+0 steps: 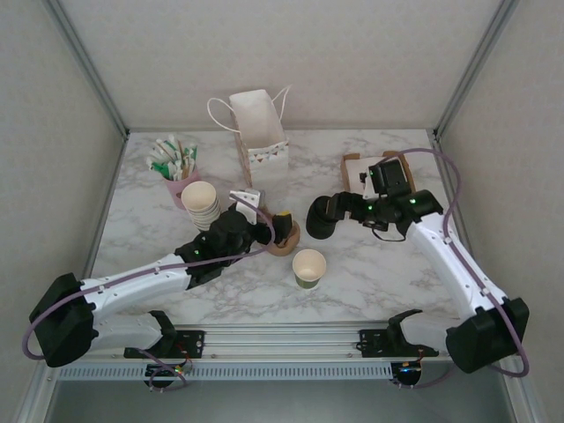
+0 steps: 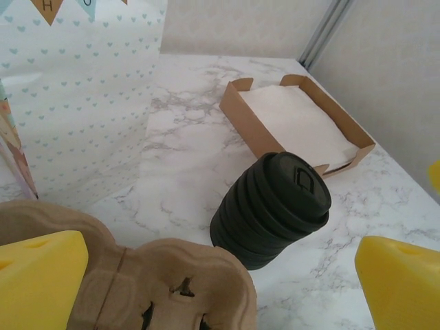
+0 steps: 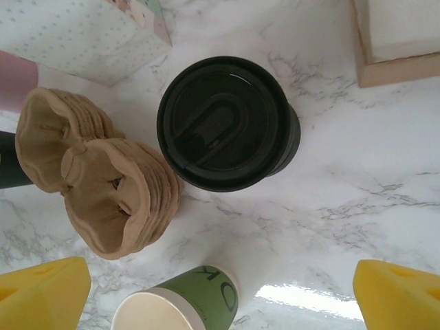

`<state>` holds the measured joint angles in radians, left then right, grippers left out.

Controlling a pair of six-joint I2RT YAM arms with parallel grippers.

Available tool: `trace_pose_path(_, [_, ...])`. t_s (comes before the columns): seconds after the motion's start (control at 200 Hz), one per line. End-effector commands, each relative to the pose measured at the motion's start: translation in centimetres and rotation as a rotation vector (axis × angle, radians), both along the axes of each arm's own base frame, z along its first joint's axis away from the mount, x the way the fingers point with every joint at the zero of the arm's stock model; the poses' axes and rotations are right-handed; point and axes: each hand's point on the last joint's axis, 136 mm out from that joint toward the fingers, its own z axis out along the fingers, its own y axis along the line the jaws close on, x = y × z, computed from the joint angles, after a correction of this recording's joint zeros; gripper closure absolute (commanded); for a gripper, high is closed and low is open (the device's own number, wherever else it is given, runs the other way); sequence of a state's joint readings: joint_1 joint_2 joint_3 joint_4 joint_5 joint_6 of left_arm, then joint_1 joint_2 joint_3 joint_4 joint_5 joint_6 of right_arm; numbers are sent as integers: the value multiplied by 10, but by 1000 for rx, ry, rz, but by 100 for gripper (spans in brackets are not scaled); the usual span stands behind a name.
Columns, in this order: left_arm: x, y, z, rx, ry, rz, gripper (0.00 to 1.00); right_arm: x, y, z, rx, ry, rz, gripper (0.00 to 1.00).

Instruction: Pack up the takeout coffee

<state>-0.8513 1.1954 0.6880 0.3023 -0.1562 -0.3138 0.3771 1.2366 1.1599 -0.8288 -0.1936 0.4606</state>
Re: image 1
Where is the stack of black lids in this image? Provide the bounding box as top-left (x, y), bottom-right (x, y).
top-left (305, 196), bottom-right (338, 241)

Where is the brown pulp cup carrier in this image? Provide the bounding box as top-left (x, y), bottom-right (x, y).
top-left (263, 219), bottom-right (301, 257)

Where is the green paper coffee cup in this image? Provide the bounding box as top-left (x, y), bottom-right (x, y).
top-left (292, 249), bottom-right (327, 291)

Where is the pink cup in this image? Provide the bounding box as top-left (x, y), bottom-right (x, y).
top-left (165, 169), bottom-right (204, 211)

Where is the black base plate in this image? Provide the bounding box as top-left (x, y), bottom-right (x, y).
top-left (122, 328), bottom-right (206, 359)
top-left (359, 328), bottom-right (441, 359)

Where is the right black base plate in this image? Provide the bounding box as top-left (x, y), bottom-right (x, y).
top-left (359, 328), bottom-right (441, 359)

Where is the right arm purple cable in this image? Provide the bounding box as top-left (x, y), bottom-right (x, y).
top-left (381, 147), bottom-right (532, 391)

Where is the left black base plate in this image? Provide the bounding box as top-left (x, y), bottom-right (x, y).
top-left (122, 328), bottom-right (206, 359)

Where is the black controller board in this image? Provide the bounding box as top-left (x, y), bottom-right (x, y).
top-left (390, 361), bottom-right (424, 389)
top-left (144, 364), bottom-right (184, 389)

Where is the aluminium mounting rail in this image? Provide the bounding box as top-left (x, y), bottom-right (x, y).
top-left (94, 323), bottom-right (442, 362)

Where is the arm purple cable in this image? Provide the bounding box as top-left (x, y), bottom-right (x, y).
top-left (21, 196), bottom-right (278, 393)
top-left (381, 147), bottom-right (532, 391)

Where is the patterned white paper bag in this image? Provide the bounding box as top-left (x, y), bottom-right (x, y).
top-left (206, 85), bottom-right (292, 186)

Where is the stack of paper cups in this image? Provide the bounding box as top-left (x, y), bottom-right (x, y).
top-left (181, 181), bottom-right (222, 233)

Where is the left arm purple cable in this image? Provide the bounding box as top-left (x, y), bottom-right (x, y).
top-left (21, 196), bottom-right (278, 393)

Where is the slotted grey cable duct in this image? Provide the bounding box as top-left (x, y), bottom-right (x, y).
top-left (56, 363), bottom-right (394, 382)

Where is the aluminium frame post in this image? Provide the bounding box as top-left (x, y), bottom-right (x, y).
top-left (46, 0), bottom-right (131, 140)
top-left (431, 0), bottom-right (521, 140)

